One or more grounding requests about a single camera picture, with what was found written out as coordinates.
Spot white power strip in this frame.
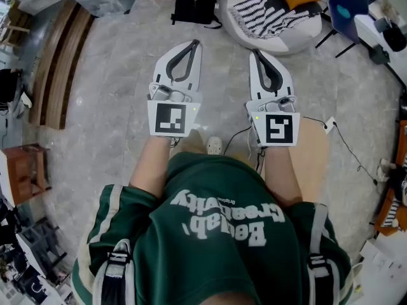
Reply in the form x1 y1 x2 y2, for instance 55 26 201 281
324 116 338 135

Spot blue chair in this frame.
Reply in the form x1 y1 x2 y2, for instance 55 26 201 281
314 0 371 58

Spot reddish brown wooden stool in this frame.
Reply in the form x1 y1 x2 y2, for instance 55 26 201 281
1 143 52 206

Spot person's left forearm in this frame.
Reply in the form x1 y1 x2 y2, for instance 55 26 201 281
128 135 174 200

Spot person's right forearm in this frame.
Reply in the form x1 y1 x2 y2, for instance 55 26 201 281
263 145 305 208

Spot black round bag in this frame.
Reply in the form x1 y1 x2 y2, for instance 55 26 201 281
382 22 407 53

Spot black backpack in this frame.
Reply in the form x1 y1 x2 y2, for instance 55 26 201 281
170 0 223 30

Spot black power cable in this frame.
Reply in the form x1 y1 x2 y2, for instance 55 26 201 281
333 122 378 186

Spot person's right white shoe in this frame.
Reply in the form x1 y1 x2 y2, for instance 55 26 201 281
206 135 225 155

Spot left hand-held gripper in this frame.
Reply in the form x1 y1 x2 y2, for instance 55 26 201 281
146 39 204 139

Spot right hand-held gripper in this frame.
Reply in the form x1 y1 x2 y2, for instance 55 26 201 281
245 50 301 148

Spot brown wooden platform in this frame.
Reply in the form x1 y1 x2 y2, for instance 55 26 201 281
28 0 95 130

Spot dark grey bin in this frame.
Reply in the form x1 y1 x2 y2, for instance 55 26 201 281
370 44 391 65

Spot person's green shirt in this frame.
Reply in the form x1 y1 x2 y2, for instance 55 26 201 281
70 152 355 305

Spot grey pot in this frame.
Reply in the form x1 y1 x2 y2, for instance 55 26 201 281
374 17 394 33

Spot person's khaki shorts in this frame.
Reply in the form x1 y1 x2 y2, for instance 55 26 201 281
170 128 266 174

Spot black white striped blanket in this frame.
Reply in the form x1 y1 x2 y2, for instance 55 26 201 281
230 0 324 41

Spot black white harness strap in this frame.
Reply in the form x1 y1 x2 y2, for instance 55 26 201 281
95 238 136 305
307 203 341 305

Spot white beanbag chair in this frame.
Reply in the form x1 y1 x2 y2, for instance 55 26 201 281
219 0 324 56

